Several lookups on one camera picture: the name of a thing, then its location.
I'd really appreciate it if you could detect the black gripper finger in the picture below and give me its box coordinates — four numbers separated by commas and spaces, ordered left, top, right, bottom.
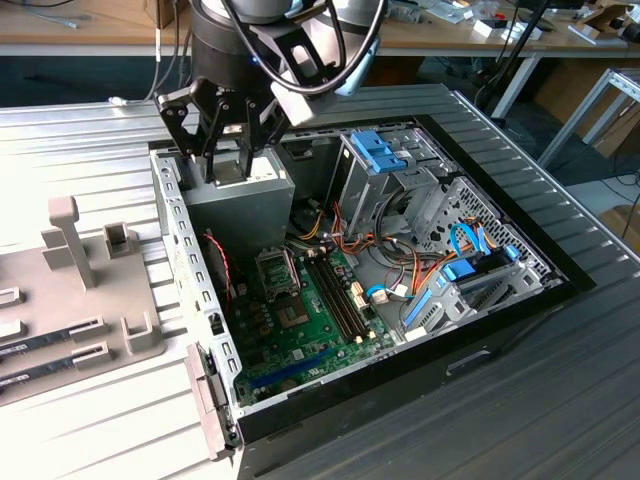
238, 94, 290, 179
153, 77, 236, 184

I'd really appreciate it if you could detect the CPU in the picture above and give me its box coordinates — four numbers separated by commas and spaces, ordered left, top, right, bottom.
213, 158, 242, 184

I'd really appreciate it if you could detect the CPU socket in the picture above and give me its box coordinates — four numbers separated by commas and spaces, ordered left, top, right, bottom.
272, 294, 315, 332

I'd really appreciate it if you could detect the cardboard box on desk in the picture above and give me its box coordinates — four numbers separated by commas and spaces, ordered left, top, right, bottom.
154, 0, 194, 30

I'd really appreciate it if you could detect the grey power supply unit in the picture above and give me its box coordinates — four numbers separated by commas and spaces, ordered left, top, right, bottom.
180, 147, 297, 261

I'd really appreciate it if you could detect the blue plastic drive latch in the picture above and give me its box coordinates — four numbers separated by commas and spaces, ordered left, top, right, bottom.
351, 130, 409, 174

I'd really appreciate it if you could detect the grey metal drive cage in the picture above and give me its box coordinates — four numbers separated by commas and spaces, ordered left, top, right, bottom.
332, 132, 456, 246

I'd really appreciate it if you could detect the metal socket cover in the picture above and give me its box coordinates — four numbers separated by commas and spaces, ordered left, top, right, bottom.
255, 247, 301, 301

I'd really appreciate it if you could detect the black RAM slot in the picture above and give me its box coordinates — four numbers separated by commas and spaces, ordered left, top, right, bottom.
310, 255, 361, 344
316, 252, 368, 341
305, 258, 355, 347
322, 249, 375, 338

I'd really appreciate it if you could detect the grey parts rack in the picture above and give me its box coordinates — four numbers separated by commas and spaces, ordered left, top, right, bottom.
0, 196, 169, 407

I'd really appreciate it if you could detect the green motherboard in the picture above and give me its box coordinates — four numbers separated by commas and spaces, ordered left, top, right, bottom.
227, 244, 401, 409

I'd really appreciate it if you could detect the small white box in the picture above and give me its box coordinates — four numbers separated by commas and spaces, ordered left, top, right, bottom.
472, 18, 506, 39

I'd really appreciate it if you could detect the hard disk in blue carrier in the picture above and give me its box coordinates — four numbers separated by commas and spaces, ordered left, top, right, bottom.
439, 243, 521, 301

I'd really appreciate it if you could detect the blue expansion slot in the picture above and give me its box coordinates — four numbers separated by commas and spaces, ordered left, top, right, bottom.
249, 347, 332, 391

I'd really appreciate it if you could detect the black stand pole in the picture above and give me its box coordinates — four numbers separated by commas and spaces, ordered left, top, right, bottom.
494, 0, 551, 71

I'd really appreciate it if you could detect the RAM stick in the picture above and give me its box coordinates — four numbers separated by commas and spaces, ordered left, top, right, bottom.
0, 325, 84, 357
0, 355, 85, 390

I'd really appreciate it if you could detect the perforated metal disk cage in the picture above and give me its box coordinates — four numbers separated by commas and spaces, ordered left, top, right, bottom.
397, 174, 564, 341

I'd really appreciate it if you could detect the wooden desk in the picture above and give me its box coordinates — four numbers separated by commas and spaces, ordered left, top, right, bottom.
0, 0, 640, 59

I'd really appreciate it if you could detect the black open PC case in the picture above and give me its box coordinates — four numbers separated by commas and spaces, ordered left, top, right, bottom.
148, 113, 598, 480

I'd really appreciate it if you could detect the brown cardboard box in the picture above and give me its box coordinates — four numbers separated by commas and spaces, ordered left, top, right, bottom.
597, 204, 640, 251

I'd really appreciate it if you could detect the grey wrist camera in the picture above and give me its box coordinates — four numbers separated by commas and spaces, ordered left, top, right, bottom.
269, 79, 339, 127

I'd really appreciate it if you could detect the thin black cable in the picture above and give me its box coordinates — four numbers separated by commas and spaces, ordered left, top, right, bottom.
169, 0, 194, 96

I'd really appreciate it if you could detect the thick black camera cable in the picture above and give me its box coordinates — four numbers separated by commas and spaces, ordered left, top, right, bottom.
222, 0, 389, 97

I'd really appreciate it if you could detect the grey cable with white plug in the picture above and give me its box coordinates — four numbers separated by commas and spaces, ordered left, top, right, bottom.
108, 27, 164, 107

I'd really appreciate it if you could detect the black power cable bundle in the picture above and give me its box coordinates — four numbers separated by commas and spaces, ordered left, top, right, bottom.
374, 189, 416, 246

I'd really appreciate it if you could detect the case fan with red wire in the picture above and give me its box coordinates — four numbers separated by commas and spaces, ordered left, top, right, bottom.
199, 228, 240, 306

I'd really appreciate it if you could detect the orange yellow red wire bundle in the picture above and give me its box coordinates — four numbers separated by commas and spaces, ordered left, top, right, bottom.
287, 199, 449, 301

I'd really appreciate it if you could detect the blue SATA wire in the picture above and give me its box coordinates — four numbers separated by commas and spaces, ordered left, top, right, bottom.
449, 222, 497, 257

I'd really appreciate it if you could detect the aluminium profile frame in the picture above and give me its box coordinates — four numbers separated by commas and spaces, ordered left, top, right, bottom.
537, 67, 640, 171

